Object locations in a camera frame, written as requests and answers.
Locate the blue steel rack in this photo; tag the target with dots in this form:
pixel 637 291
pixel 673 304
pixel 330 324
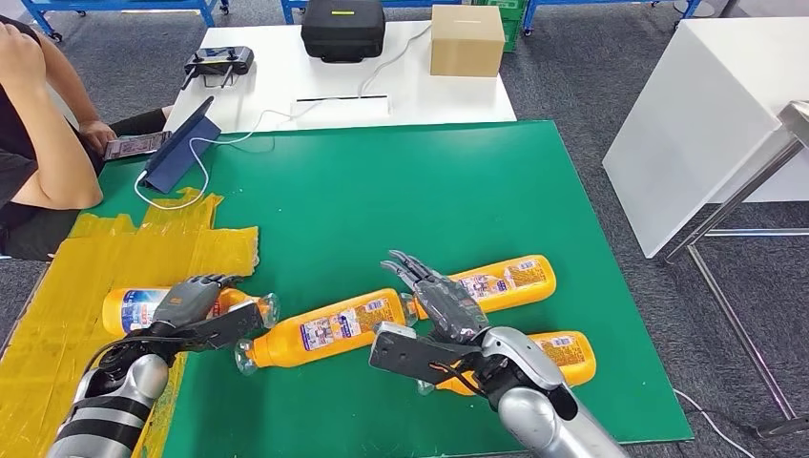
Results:
pixel 123 5
pixel 528 19
pixel 287 11

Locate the black carrying case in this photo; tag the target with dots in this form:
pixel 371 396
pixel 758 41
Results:
pixel 341 35

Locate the person's left hand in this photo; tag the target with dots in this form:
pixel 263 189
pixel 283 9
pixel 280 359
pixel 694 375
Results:
pixel 99 134

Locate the yellow tape patch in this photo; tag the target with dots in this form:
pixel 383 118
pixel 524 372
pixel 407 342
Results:
pixel 63 265

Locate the black remote controller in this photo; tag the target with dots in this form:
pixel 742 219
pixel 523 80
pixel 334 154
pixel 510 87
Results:
pixel 218 60

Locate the person's left forearm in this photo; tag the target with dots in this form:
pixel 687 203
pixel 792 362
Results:
pixel 69 85

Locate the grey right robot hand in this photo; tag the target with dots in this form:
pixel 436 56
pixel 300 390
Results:
pixel 452 310

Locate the person's right hand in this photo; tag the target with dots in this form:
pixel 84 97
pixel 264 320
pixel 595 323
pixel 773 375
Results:
pixel 19 57

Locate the tablet in blue case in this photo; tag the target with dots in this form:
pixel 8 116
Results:
pixel 180 156

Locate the grey round base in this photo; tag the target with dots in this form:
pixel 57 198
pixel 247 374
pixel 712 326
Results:
pixel 692 7

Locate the smartphone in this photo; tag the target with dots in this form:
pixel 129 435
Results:
pixel 138 145

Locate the cardboard box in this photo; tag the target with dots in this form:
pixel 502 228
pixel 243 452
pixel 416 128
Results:
pixel 466 47

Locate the person's right forearm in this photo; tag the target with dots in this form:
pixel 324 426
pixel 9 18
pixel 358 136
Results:
pixel 57 148

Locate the green plastic crate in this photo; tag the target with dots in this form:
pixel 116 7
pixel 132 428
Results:
pixel 514 22

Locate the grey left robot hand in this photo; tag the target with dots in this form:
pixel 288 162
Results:
pixel 186 303

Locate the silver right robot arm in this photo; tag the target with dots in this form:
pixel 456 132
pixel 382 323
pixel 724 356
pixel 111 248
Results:
pixel 537 417

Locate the person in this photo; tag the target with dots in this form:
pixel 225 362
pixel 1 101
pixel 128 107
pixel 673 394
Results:
pixel 19 161

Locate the white table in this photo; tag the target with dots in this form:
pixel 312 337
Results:
pixel 284 72

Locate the white power strip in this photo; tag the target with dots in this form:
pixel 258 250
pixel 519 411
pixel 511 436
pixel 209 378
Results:
pixel 341 112

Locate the orange detergent bottle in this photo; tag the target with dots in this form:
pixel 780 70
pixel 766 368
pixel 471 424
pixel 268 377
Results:
pixel 328 328
pixel 569 357
pixel 129 310
pixel 512 281

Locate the metal frame stand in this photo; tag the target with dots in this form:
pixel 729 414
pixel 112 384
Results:
pixel 739 193

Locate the white cabinet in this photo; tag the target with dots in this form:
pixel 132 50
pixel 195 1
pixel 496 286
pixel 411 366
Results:
pixel 695 123

